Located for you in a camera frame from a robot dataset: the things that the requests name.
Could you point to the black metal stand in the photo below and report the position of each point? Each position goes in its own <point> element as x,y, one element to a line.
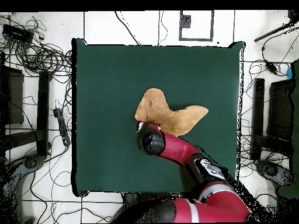
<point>43,105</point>
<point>258,105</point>

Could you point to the dark green table cloth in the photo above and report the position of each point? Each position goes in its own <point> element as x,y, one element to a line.
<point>105,151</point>

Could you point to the black tripod rod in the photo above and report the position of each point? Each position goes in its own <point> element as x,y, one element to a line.
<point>268,34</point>

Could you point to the grey pedestal leg round foot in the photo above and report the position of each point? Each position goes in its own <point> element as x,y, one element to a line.
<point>271,170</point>
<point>30,162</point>

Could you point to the black electronics box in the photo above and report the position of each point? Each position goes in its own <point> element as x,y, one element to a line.
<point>17,34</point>

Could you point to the tan terry cloth towel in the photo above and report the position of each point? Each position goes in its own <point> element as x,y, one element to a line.
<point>163,112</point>

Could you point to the black power strip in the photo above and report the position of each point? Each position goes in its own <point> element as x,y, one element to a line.
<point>62,127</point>

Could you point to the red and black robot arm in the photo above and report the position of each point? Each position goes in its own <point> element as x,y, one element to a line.
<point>177,149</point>

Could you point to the grey square frame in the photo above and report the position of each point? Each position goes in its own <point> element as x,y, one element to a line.
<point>196,39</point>

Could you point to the black power adapter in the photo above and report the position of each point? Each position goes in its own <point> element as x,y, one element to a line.
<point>271,67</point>

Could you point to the small blue object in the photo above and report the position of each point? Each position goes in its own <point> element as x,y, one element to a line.
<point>290,72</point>

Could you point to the dark grey square tag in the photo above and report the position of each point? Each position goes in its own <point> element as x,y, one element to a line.
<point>185,21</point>

